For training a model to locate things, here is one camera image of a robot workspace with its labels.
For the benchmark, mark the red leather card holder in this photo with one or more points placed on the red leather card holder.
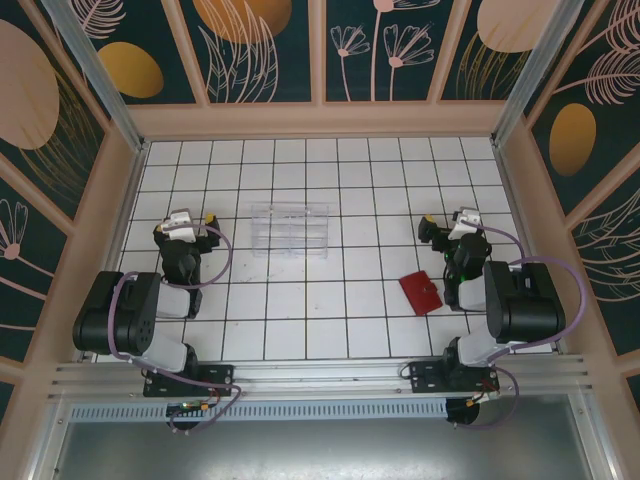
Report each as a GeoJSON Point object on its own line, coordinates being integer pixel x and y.
{"type": "Point", "coordinates": [420, 295]}

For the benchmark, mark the clear acrylic card stand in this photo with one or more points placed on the clear acrylic card stand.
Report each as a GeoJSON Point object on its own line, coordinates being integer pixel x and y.
{"type": "Point", "coordinates": [290, 230]}

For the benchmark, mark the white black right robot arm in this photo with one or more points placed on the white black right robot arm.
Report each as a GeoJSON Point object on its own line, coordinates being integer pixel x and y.
{"type": "Point", "coordinates": [525, 305]}

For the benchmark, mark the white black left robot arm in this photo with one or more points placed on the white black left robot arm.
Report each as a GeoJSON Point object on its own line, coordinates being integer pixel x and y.
{"type": "Point", "coordinates": [115, 315]}

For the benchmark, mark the small green circuit board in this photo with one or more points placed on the small green circuit board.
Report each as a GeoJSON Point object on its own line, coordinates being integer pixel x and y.
{"type": "Point", "coordinates": [187, 406]}

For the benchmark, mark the grey metal sheet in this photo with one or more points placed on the grey metal sheet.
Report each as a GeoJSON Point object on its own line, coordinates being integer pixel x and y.
{"type": "Point", "coordinates": [320, 450]}

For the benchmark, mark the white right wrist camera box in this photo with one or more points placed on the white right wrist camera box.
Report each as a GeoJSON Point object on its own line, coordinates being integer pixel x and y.
{"type": "Point", "coordinates": [467, 222]}

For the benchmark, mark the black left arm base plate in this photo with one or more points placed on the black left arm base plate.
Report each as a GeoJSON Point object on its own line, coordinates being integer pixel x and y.
{"type": "Point", "coordinates": [220, 377]}

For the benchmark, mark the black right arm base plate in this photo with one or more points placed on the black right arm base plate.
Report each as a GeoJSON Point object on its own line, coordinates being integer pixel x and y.
{"type": "Point", "coordinates": [425, 377]}

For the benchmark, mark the aluminium frame post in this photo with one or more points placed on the aluminium frame post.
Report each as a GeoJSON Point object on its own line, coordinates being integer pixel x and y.
{"type": "Point", "coordinates": [100, 85]}
{"type": "Point", "coordinates": [525, 75]}

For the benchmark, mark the aluminium mounting rail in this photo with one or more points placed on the aluminium mounting rail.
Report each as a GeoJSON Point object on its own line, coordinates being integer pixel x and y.
{"type": "Point", "coordinates": [320, 375]}

